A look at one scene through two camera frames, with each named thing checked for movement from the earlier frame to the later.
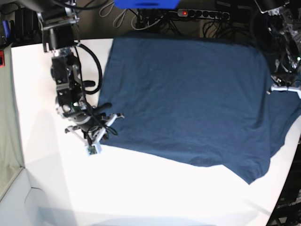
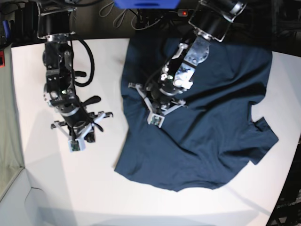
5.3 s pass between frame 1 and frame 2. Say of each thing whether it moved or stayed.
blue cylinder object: stayed
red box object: stayed
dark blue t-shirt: moved
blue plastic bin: stayed
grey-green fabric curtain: stayed
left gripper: moved
